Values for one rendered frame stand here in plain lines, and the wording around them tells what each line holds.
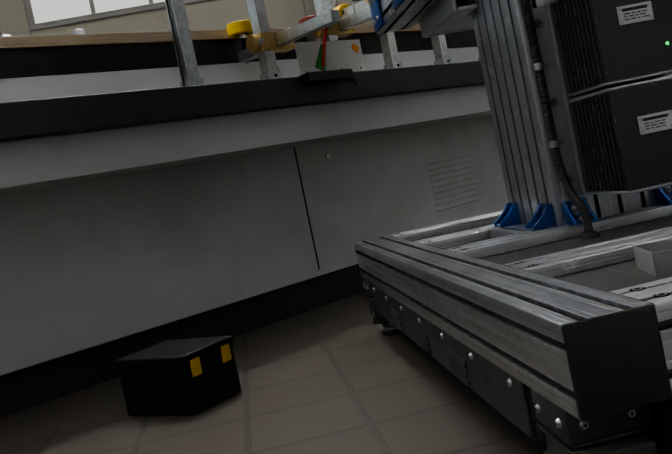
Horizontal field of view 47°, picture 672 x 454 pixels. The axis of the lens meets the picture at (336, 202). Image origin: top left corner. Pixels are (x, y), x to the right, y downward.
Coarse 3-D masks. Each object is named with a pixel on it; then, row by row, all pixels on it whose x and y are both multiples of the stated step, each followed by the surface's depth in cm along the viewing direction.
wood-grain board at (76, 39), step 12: (12, 36) 191; (24, 36) 193; (36, 36) 195; (48, 36) 197; (60, 36) 199; (72, 36) 201; (84, 36) 204; (96, 36) 206; (108, 36) 208; (120, 36) 210; (132, 36) 213; (144, 36) 215; (156, 36) 217; (168, 36) 220; (192, 36) 225; (204, 36) 228; (216, 36) 230; (0, 48) 190; (12, 48) 192
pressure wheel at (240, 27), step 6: (228, 24) 229; (234, 24) 228; (240, 24) 228; (246, 24) 228; (228, 30) 229; (234, 30) 228; (240, 30) 228; (246, 30) 228; (228, 36) 231; (234, 36) 232; (240, 36) 230; (246, 48) 232
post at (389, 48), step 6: (384, 36) 249; (390, 36) 249; (384, 42) 250; (390, 42) 249; (384, 48) 250; (390, 48) 249; (396, 48) 250; (384, 54) 250; (390, 54) 249; (396, 54) 250; (384, 60) 251; (390, 60) 249; (396, 60) 250
